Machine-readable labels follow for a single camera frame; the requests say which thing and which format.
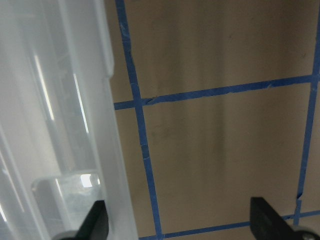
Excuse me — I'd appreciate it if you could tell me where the clear plastic box lid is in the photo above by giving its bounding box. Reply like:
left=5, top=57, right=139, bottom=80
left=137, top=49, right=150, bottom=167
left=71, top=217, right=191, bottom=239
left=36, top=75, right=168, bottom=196
left=0, top=0, right=138, bottom=240

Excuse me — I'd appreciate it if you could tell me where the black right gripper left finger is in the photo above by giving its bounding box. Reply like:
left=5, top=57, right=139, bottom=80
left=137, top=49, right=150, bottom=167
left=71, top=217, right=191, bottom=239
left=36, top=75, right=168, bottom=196
left=74, top=200, right=109, bottom=240

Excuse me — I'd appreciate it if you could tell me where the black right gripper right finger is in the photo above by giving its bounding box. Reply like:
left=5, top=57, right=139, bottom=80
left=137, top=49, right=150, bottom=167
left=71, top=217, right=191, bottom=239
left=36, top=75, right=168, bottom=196
left=250, top=197, right=295, bottom=240

